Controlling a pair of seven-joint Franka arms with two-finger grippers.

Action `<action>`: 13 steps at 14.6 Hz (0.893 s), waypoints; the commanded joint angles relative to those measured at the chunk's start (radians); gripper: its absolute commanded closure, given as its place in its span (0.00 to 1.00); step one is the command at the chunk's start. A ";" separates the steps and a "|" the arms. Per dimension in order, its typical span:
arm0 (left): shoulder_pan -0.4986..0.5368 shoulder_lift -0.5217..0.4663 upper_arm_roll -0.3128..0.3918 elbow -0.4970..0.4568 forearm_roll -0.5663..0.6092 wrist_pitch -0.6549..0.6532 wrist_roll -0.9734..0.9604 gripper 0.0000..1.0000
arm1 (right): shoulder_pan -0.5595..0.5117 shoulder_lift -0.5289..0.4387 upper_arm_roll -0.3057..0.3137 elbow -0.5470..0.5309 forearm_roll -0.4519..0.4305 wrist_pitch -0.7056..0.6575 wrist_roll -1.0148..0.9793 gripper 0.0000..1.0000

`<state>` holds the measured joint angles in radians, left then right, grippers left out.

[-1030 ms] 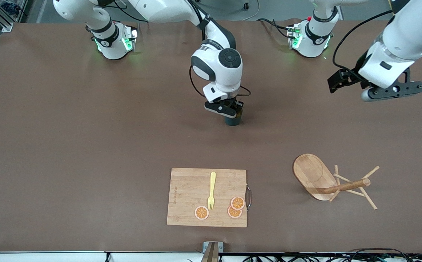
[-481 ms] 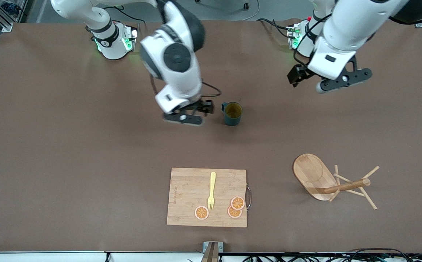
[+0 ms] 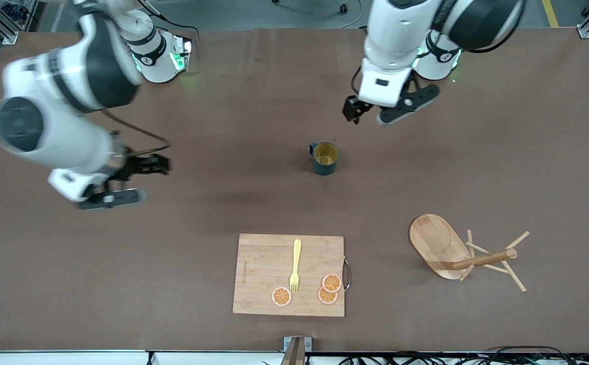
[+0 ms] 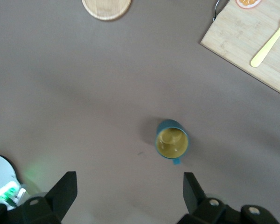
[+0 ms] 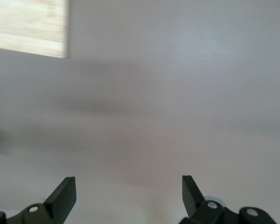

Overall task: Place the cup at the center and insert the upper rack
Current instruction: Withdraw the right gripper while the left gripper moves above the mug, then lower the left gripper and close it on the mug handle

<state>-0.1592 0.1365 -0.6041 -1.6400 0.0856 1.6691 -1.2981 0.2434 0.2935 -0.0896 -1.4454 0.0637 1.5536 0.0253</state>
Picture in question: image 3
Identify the dark teal cup yellow inside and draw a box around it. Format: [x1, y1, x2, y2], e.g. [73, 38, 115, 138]
[309, 141, 339, 176]

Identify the wooden mug tree rack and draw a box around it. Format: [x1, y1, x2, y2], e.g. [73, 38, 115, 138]
[408, 213, 531, 293]

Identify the chair base with caster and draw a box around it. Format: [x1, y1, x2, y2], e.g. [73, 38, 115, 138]
[273, 0, 350, 14]

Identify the yellow plastic fork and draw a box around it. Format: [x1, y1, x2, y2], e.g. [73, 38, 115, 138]
[289, 239, 302, 294]

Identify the orange slice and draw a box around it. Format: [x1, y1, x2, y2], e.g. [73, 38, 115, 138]
[317, 285, 339, 305]
[321, 273, 343, 294]
[271, 286, 293, 308]

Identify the black right arm base cable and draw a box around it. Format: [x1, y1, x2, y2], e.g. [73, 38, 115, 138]
[142, 0, 197, 51]

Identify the bamboo cutting board metal handle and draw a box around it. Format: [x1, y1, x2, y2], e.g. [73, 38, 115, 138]
[232, 233, 352, 318]

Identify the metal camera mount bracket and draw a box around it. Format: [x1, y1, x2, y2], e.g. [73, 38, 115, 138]
[283, 336, 313, 365]

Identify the tangled black cable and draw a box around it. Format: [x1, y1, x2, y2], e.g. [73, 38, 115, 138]
[340, 351, 488, 365]

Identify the looped black cable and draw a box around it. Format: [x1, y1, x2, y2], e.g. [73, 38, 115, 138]
[487, 346, 574, 365]

